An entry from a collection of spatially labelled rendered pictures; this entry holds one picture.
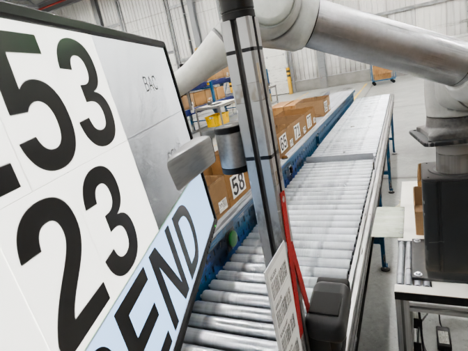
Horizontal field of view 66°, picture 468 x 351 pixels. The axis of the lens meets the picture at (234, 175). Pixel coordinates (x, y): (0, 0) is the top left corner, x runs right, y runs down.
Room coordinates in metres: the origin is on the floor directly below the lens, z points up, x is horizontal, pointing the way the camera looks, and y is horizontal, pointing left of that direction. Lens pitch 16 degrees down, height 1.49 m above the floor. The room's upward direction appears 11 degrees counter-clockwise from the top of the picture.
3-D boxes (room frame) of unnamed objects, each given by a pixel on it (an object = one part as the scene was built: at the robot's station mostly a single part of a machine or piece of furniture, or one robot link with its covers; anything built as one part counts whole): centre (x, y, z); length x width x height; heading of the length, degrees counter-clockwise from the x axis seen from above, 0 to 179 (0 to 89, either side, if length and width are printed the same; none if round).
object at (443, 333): (1.46, -0.88, 0.02); 0.15 x 0.06 x 0.03; 152
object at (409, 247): (1.09, -0.54, 0.74); 0.28 x 0.02 x 0.02; 152
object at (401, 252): (1.11, -0.52, 0.74); 0.28 x 0.02 x 0.02; 152
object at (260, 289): (1.11, -0.05, 0.72); 0.52 x 0.05 x 0.05; 63
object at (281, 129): (2.52, -0.27, 0.96); 0.39 x 0.29 x 0.17; 153
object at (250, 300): (1.05, -0.02, 0.72); 0.52 x 0.05 x 0.05; 63
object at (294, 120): (2.87, -0.45, 0.96); 0.39 x 0.29 x 0.17; 152
